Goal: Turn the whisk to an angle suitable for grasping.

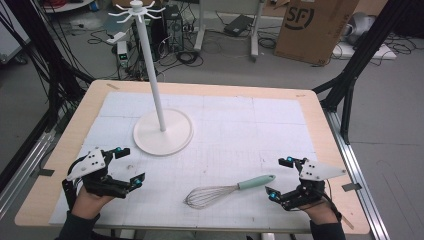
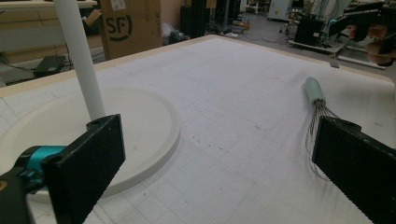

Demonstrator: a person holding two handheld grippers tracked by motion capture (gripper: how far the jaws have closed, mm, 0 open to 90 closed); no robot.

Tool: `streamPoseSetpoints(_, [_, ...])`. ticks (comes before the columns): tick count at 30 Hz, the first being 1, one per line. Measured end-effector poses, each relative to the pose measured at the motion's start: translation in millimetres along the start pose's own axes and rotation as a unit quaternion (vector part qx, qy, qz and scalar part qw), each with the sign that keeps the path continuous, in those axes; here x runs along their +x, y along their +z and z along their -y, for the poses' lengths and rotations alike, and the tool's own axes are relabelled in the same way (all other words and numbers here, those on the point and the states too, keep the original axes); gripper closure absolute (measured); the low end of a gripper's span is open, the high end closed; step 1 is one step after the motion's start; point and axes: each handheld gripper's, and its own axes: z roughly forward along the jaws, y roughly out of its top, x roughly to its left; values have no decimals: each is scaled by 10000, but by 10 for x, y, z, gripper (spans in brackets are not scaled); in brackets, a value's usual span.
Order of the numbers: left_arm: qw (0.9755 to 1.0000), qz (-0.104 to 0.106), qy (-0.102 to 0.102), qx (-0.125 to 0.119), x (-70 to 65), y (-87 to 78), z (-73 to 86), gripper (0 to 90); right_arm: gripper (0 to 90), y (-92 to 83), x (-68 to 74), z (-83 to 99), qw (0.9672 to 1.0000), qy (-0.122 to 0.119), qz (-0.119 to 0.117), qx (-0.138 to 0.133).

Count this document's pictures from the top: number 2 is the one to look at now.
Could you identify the brown cardboard box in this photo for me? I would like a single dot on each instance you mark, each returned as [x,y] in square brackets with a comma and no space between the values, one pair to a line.
[130,40]

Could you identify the white hook stand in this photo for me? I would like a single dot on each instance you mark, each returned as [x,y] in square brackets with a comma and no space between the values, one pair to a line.
[140,124]

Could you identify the grey tape piece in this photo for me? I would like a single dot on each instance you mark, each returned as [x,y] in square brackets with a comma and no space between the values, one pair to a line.
[334,62]

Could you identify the black square case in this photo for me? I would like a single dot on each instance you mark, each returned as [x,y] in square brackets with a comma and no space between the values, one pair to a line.
[309,31]

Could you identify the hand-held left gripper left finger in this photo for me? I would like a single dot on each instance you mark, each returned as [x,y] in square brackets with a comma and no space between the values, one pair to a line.
[84,168]

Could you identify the white grid mat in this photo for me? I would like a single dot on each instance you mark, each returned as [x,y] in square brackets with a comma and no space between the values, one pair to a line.
[233,109]

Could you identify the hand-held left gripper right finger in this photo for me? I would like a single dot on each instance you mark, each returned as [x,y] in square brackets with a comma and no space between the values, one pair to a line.
[358,161]

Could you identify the black flat device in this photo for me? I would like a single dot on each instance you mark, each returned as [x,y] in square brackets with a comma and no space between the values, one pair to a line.
[49,66]

